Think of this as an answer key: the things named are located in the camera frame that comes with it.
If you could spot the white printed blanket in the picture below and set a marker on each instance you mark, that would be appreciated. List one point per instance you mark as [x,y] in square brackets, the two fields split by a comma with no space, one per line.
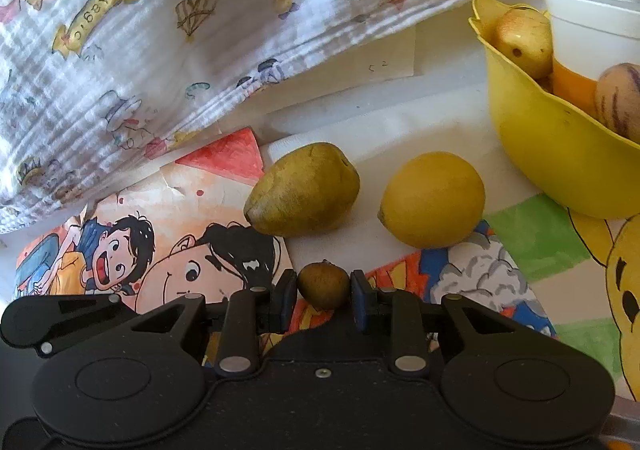
[200,5]

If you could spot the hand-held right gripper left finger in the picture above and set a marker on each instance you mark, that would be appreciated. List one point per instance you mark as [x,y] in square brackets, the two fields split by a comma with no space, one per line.
[286,300]

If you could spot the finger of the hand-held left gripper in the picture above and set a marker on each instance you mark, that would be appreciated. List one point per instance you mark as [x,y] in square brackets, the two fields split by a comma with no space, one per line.
[30,325]

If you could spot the striped pepino melon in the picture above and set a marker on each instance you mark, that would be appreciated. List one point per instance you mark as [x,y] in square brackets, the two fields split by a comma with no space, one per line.
[620,100]

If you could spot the metal tray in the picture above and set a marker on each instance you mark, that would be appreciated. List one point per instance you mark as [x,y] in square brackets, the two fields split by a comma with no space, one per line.
[625,422]

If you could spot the yellow plastic bowl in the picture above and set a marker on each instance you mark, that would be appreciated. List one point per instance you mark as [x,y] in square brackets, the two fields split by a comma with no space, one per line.
[550,150]

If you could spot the green pear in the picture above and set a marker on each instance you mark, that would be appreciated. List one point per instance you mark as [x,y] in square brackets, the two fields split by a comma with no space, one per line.
[302,190]

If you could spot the yellow lemon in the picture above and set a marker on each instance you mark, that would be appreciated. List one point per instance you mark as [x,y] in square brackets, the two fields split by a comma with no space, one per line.
[432,200]

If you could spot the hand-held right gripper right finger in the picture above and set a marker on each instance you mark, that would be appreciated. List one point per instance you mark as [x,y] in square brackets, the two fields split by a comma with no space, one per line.
[360,302]

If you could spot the orange cartoon drawing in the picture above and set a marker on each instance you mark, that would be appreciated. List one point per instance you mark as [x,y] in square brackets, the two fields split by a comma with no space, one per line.
[165,210]

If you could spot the yellow apple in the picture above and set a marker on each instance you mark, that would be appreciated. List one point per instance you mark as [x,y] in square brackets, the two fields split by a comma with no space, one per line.
[522,43]

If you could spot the small brown fruit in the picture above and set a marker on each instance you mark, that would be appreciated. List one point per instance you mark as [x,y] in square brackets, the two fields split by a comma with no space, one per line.
[322,286]

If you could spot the white jar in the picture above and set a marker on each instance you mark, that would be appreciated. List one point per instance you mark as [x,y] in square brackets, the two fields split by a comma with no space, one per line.
[595,30]

